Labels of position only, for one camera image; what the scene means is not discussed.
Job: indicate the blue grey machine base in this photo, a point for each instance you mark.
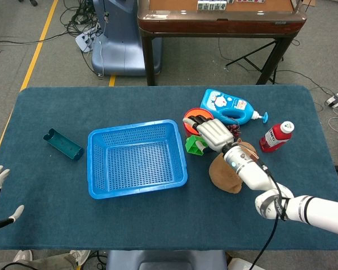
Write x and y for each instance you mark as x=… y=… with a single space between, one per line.
x=121 y=50

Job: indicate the grey sneaker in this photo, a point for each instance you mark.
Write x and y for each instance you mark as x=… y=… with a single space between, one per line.
x=23 y=255
x=79 y=256

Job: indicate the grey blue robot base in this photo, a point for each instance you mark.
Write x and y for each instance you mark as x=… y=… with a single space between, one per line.
x=166 y=260

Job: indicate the orange instant noodle cup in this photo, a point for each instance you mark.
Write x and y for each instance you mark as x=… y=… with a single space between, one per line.
x=198 y=111

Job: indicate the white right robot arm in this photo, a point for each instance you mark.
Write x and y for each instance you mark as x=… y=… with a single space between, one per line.
x=253 y=177

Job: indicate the red NFC juice bottle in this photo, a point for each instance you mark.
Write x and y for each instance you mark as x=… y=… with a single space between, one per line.
x=274 y=139

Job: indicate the face-up mahjong tile row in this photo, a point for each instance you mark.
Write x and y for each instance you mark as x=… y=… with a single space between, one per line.
x=250 y=1

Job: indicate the dark green plastic tray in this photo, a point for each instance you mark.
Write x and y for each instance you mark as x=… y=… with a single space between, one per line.
x=62 y=144

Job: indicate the blue plastic perforated basket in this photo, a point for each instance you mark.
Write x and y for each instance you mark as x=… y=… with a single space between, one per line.
x=138 y=194

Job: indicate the brown plush toy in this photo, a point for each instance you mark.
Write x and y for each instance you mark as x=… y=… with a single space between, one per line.
x=222 y=177

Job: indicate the brown mahjong table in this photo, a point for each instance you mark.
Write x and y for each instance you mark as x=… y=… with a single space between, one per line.
x=214 y=24

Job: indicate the dark red grape bunch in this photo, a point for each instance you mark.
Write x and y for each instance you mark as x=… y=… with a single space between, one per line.
x=235 y=129

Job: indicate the green toy block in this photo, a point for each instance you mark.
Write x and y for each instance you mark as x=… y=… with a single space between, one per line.
x=192 y=146

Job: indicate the standing mahjong tile row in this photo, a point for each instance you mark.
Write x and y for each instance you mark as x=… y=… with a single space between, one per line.
x=211 y=5

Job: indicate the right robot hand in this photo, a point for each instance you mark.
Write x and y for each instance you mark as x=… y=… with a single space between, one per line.
x=217 y=135

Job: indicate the teal table cloth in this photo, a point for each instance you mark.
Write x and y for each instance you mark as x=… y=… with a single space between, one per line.
x=157 y=219

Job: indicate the blue detergent bottle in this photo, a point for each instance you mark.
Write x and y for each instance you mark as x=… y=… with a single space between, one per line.
x=219 y=101

